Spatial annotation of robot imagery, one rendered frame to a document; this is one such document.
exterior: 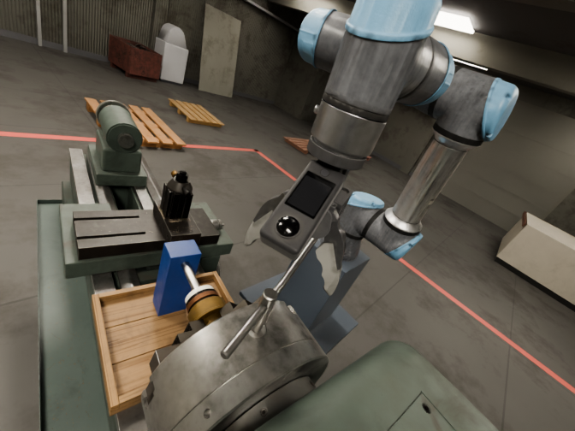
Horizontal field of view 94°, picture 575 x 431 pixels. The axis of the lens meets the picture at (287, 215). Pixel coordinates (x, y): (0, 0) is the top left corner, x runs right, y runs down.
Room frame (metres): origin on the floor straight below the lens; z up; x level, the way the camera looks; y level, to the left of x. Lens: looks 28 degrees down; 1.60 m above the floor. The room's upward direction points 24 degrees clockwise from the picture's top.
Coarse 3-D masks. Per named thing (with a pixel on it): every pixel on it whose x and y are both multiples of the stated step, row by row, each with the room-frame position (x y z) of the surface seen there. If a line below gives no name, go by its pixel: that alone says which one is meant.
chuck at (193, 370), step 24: (240, 312) 0.31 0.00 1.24; (288, 312) 0.37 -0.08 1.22; (192, 336) 0.26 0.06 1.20; (216, 336) 0.27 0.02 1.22; (264, 336) 0.29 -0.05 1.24; (288, 336) 0.31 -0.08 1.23; (312, 336) 0.37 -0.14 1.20; (168, 360) 0.24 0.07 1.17; (192, 360) 0.23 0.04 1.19; (216, 360) 0.24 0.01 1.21; (240, 360) 0.24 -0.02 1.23; (168, 384) 0.21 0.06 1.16; (192, 384) 0.21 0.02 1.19; (216, 384) 0.21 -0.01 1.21; (144, 408) 0.21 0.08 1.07; (168, 408) 0.19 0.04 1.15; (192, 408) 0.19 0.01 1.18
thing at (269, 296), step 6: (270, 288) 0.30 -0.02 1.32; (264, 294) 0.29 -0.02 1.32; (270, 294) 0.29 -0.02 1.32; (276, 294) 0.29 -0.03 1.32; (264, 300) 0.28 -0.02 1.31; (270, 300) 0.28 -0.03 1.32; (270, 306) 0.28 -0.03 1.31; (264, 312) 0.28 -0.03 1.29; (270, 312) 0.29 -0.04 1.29; (264, 318) 0.29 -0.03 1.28; (258, 324) 0.28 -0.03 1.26; (252, 330) 0.29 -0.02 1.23; (258, 330) 0.29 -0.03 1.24
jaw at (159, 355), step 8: (200, 320) 0.37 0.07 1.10; (192, 328) 0.34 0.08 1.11; (200, 328) 0.35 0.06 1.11; (176, 336) 0.31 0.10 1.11; (184, 336) 0.32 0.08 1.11; (176, 344) 0.30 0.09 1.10; (160, 352) 0.27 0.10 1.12; (168, 352) 0.27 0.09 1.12; (152, 360) 0.26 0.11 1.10; (160, 360) 0.26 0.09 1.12; (152, 368) 0.25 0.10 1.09; (152, 384) 0.22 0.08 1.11; (152, 392) 0.22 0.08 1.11
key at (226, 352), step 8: (312, 240) 0.43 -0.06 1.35; (304, 256) 0.40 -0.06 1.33; (296, 264) 0.38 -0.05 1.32; (288, 272) 0.36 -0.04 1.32; (280, 280) 0.34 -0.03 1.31; (288, 280) 0.35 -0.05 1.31; (280, 288) 0.32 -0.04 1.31; (256, 312) 0.27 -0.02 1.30; (248, 320) 0.25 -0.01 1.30; (256, 320) 0.26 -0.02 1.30; (240, 328) 0.23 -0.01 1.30; (248, 328) 0.24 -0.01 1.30; (240, 336) 0.22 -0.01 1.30; (232, 344) 0.21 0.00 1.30; (224, 352) 0.20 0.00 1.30; (232, 352) 0.20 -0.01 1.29
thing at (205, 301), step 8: (208, 288) 0.44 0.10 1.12; (192, 296) 0.41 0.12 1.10; (200, 296) 0.41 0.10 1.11; (208, 296) 0.42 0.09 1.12; (216, 296) 0.43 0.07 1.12; (192, 304) 0.40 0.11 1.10; (200, 304) 0.39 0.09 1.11; (208, 304) 0.40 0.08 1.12; (216, 304) 0.40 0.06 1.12; (224, 304) 0.42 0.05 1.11; (192, 312) 0.38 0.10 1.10; (200, 312) 0.38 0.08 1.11; (208, 312) 0.38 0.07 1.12; (216, 312) 0.39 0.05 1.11; (192, 320) 0.37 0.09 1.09; (208, 320) 0.37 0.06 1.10
